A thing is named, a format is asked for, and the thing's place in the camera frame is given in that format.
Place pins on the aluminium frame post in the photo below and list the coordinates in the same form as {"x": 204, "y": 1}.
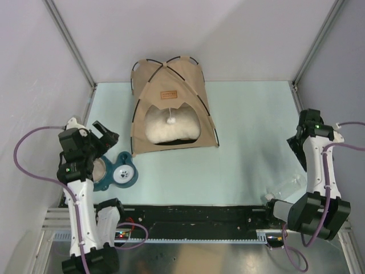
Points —
{"x": 69, "y": 41}
{"x": 323, "y": 32}

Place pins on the black tent pole front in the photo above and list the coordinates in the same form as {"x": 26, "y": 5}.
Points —
{"x": 148, "y": 82}

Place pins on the white pompom toy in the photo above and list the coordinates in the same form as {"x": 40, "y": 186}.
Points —
{"x": 171, "y": 120}

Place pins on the beige fabric pet tent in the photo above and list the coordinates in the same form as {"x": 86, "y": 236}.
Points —
{"x": 171, "y": 85}

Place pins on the steel pet bowl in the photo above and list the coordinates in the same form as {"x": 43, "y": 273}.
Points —
{"x": 99, "y": 171}

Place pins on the clear plastic water bottle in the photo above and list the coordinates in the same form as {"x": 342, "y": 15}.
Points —
{"x": 284, "y": 189}

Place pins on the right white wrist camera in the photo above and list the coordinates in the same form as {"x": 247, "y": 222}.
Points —
{"x": 338, "y": 132}

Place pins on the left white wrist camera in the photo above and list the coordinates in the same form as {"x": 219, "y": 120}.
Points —
{"x": 73, "y": 127}

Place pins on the white paw print bowl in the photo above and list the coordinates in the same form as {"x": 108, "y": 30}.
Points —
{"x": 124, "y": 174}

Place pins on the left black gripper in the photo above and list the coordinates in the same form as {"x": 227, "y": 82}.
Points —
{"x": 105, "y": 142}

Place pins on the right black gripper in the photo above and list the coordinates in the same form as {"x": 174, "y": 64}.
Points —
{"x": 301, "y": 156}

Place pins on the left aluminium frame post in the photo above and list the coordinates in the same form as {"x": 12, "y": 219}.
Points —
{"x": 69, "y": 41}

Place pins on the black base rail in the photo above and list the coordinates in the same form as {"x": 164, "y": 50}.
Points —
{"x": 200, "y": 223}

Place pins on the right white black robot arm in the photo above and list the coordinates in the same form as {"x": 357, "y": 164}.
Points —
{"x": 320, "y": 212}

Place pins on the right aluminium frame post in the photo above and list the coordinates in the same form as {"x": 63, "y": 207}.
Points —
{"x": 323, "y": 32}

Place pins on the cream fluffy cushion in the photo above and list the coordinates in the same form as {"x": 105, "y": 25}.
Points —
{"x": 187, "y": 125}

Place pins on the teal double bowl stand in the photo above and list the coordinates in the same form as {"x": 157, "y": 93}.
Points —
{"x": 122, "y": 158}

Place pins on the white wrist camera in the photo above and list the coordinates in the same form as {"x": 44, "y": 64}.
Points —
{"x": 338, "y": 132}
{"x": 73, "y": 127}

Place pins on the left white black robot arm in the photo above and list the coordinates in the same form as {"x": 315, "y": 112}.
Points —
{"x": 93, "y": 227}

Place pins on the white slotted cable duct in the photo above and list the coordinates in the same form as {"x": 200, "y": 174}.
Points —
{"x": 259, "y": 238}

